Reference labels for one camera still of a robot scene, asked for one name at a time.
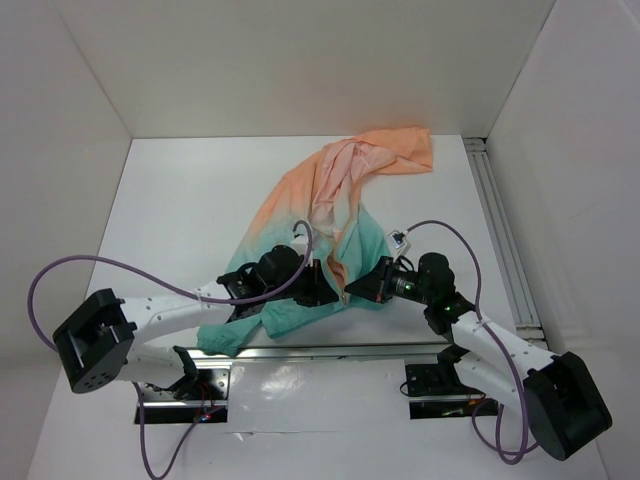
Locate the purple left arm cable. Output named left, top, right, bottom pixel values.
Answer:
left=27, top=220, right=314, bottom=480

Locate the aluminium side rail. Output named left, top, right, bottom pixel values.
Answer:
left=463, top=137, right=547, bottom=346

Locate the aluminium front rail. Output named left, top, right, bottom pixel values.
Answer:
left=189, top=342, right=448, bottom=361

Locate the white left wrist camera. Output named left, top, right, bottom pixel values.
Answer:
left=289, top=232, right=319, bottom=264

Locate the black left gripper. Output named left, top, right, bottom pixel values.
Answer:
left=264, top=258, right=338, bottom=307

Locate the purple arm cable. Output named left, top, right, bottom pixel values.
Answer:
left=27, top=220, right=314, bottom=480
left=402, top=220, right=541, bottom=465

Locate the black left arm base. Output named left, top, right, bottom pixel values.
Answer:
left=134, top=347, right=231, bottom=425

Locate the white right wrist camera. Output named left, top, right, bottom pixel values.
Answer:
left=386, top=230, right=410, bottom=259

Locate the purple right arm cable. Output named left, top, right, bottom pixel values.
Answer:
left=402, top=220, right=541, bottom=465

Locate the teal and orange jacket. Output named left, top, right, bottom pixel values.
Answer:
left=197, top=127, right=433, bottom=356

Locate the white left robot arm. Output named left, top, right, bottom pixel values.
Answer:
left=53, top=245, right=339, bottom=399

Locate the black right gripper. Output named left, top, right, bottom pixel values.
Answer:
left=345, top=255, right=434, bottom=305

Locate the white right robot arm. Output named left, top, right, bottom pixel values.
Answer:
left=346, top=253, right=613, bottom=461

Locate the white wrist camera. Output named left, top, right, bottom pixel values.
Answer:
left=386, top=230, right=410, bottom=259
left=289, top=232, right=319, bottom=264

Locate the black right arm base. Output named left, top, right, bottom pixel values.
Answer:
left=399, top=345, right=498, bottom=420

